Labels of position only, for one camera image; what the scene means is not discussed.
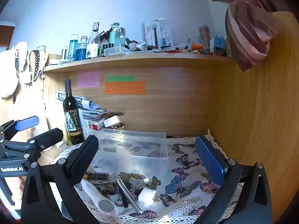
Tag black beaded necklace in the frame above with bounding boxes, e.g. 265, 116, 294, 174
32, 50, 41, 83

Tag gold and black hair clip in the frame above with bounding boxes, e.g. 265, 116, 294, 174
93, 180, 118, 196

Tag butterfly print lace tablecloth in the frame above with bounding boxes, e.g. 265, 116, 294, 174
50, 129, 244, 224

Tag wooden shelf board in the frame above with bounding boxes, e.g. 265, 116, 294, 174
43, 52, 237, 73

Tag green sticky note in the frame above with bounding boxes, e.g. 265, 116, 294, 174
107, 76, 135, 82

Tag brown tortoiseshell tube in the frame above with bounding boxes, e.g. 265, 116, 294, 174
84, 172, 110, 181

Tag stack of books and magazines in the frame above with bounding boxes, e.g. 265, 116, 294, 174
55, 90, 125, 131

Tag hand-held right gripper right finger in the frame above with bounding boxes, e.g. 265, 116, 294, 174
195, 135, 273, 224

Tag white product box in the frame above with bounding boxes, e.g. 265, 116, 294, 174
144, 21, 160, 47

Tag white foot file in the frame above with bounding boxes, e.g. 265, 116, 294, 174
81, 179, 119, 220

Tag clear plastic tray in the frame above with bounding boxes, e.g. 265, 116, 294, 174
104, 46, 130, 57

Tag glass jar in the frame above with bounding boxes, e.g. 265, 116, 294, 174
188, 36, 204, 51

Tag silver metal cylinder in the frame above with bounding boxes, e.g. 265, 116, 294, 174
116, 178, 143, 213

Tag white plush item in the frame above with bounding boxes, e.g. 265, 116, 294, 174
0, 41, 31, 99

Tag white dish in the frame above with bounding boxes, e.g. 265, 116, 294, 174
49, 58, 71, 65

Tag pink brown striped curtain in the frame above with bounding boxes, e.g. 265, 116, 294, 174
187, 0, 293, 72

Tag clear blister package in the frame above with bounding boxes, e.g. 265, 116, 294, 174
159, 18, 174, 47

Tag pink sticky note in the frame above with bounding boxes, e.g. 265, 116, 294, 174
78, 71, 101, 88

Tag dark wine bottle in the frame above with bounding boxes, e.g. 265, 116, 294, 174
63, 79, 85, 145

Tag orange sticky note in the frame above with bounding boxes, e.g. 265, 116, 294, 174
104, 81, 146, 96

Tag brown wooden panel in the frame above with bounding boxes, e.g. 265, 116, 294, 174
0, 22, 15, 47

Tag drinking glass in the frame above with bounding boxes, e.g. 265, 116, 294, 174
36, 46, 47, 59

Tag small white box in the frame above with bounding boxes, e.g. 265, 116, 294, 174
103, 116, 121, 128

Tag mint green bottle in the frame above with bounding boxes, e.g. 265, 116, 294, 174
108, 23, 120, 49

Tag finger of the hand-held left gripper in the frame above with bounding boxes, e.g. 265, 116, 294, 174
27, 128, 64, 160
0, 116, 40, 141

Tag clear glass bottle white label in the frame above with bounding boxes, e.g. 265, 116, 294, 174
85, 22, 101, 59

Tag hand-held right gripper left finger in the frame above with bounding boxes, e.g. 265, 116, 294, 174
21, 135, 100, 224

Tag clear plastic container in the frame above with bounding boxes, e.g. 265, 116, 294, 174
90, 128, 169, 171

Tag white cylinder piece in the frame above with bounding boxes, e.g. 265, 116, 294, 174
138, 188, 156, 207

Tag blue and white box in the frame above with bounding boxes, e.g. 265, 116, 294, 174
209, 35, 226, 56

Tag bottle with blue liquid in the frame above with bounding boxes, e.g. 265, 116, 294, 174
70, 34, 81, 60

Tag blue patterned bottle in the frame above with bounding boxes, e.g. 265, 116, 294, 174
75, 36, 88, 61

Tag small dark bottle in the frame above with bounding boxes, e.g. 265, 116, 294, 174
125, 38, 137, 52

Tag jar of brown sticks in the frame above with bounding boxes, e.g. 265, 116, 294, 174
199, 26, 212, 50

